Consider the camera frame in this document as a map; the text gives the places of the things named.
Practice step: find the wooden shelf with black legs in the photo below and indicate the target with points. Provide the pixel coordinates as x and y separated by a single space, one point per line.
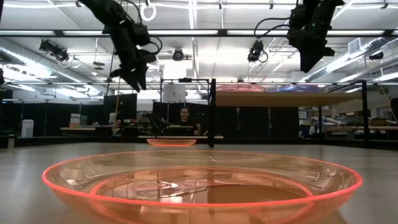
280 99

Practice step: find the white board sign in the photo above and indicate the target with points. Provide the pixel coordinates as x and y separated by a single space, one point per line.
174 93

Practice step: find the orange translucent plastic plate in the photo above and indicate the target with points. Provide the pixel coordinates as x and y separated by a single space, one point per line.
280 174
171 142

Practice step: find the wooden background desk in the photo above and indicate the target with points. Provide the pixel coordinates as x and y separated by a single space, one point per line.
84 128

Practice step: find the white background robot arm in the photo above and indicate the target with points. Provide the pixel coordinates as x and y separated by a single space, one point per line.
329 120

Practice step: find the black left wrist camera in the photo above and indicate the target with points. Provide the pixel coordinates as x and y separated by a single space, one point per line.
141 34

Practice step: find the black metal stand frame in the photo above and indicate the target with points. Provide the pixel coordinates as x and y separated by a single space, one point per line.
185 80

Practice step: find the green and white box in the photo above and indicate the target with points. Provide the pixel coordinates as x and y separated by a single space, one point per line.
77 119

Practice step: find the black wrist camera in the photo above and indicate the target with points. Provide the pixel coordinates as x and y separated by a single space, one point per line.
298 17
141 34

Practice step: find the black aluminium rig frame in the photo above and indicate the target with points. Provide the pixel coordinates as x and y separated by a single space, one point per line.
222 32

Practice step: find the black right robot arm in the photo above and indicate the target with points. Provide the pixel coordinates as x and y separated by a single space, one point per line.
326 12

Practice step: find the person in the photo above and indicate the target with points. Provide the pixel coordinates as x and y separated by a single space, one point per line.
185 117

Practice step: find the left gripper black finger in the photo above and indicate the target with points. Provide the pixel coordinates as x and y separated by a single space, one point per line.
142 74
132 77

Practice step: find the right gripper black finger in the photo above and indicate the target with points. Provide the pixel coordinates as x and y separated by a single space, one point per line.
314 60
306 62

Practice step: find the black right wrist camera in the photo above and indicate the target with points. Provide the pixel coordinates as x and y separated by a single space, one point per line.
298 17

